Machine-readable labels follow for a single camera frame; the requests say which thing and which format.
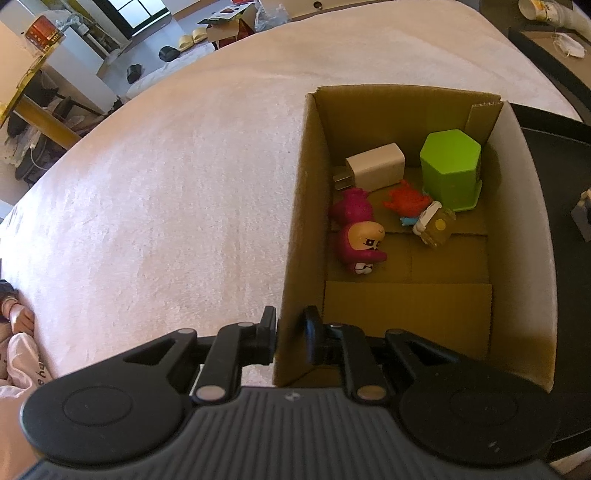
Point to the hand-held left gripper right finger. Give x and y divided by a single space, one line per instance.
315 334

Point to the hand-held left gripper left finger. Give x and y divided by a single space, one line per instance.
265 337

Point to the brown cardboard box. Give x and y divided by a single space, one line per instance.
298 230

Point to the pink hooded toy figure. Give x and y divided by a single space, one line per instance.
355 217

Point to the red-haired doll figure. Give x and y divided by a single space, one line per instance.
406 201

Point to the white plug charger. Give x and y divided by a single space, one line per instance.
376 164

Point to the green hexagonal container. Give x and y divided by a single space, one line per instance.
450 166

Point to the black square tray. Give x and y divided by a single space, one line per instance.
568 277

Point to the white bed blanket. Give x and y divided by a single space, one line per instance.
161 207

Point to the white printed garment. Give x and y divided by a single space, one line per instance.
23 364

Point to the grey and white stool toy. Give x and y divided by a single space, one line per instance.
584 221

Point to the black shoe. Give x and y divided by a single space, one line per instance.
168 53
135 74

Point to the beige slipper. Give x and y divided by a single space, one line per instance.
202 33
185 41

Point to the open cardboard carton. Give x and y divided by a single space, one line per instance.
231 23

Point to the clear plastic bag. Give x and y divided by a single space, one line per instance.
272 14

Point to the wooden table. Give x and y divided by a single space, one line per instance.
32 110

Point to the black framed glass door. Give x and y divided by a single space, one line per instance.
138 9

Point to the black side table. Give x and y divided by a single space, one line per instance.
549 69

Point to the red box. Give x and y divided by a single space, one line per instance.
44 33

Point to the white face mask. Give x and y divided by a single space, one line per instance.
570 45

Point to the stacked paper cups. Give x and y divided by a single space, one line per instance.
535 9

